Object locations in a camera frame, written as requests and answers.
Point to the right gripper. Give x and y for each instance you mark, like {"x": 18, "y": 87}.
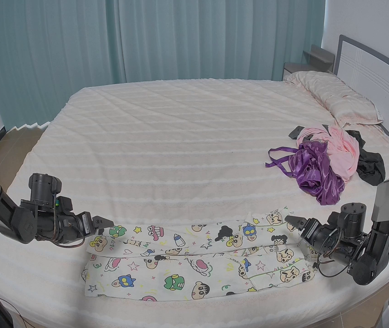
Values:
{"x": 314, "y": 234}

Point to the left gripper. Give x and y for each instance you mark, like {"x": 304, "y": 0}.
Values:
{"x": 81, "y": 226}

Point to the white printed pyjama top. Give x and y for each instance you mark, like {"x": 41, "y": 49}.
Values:
{"x": 180, "y": 268}

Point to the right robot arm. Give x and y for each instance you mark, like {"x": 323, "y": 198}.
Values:
{"x": 375, "y": 244}

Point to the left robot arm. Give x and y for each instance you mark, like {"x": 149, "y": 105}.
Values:
{"x": 17, "y": 220}

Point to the bed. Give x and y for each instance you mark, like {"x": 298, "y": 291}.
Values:
{"x": 180, "y": 132}

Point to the purple satin garment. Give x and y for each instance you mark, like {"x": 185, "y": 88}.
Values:
{"x": 314, "y": 173}

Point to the pink garment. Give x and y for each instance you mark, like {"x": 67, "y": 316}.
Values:
{"x": 344, "y": 149}

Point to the black garment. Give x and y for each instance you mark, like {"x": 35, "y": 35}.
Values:
{"x": 370, "y": 167}

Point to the pale pink pillow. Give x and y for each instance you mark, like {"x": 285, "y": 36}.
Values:
{"x": 338, "y": 92}

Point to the grey bedside table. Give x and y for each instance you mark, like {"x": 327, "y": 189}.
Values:
{"x": 315, "y": 58}

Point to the blue-green curtain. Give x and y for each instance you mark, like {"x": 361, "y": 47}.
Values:
{"x": 51, "y": 46}
{"x": 215, "y": 26}

